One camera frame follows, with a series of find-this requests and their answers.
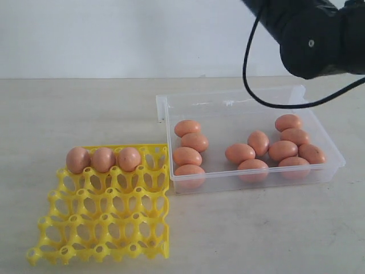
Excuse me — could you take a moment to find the brown egg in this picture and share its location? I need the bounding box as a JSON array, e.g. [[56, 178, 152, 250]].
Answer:
[[181, 132, 209, 152], [173, 164, 206, 188], [298, 144, 326, 164], [268, 140, 298, 162], [117, 147, 141, 172], [275, 114, 302, 132], [174, 120, 201, 138], [172, 147, 202, 166], [278, 156, 310, 180], [280, 128, 310, 146], [91, 147, 116, 173], [66, 147, 91, 174], [238, 159, 269, 183], [247, 130, 269, 157], [225, 143, 256, 164]]

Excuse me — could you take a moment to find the yellow plastic egg tray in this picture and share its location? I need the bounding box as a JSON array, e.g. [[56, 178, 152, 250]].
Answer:
[[26, 144, 169, 265]]

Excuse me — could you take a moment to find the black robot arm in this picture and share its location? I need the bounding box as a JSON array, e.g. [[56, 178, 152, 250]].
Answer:
[[244, 0, 364, 79]]

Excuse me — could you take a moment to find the black cable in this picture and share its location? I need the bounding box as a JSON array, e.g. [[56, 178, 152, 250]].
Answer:
[[242, 11, 365, 109]]

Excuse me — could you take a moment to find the clear plastic bin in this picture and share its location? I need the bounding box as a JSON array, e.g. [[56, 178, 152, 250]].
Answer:
[[156, 90, 346, 194]]

